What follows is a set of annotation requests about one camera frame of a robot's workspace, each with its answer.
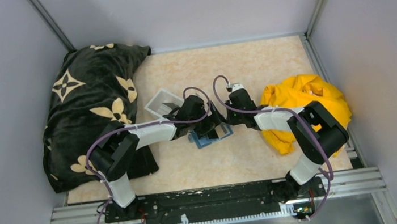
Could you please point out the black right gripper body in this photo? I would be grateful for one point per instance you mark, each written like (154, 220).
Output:
(234, 118)

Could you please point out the aluminium frame rail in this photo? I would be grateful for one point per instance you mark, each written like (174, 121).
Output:
(347, 183)

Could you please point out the grey card stack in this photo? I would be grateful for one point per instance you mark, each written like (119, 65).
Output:
(170, 105)

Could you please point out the blue leather card holder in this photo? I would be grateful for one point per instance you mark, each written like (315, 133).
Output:
(218, 133)

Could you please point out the yellow cloth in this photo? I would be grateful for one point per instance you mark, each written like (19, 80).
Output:
(297, 91)

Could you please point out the white plastic card tray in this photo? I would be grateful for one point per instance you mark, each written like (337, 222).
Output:
(155, 106)

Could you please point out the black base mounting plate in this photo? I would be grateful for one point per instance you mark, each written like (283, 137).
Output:
(209, 204)

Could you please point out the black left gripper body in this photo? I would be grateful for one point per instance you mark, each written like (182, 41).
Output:
(206, 125)

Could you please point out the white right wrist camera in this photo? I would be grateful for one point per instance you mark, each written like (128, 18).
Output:
(236, 86)

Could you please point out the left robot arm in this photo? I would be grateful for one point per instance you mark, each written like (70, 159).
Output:
(111, 156)

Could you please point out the black floral blanket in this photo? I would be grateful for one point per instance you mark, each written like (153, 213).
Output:
(94, 87)

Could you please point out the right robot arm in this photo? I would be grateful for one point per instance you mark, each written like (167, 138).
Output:
(316, 131)

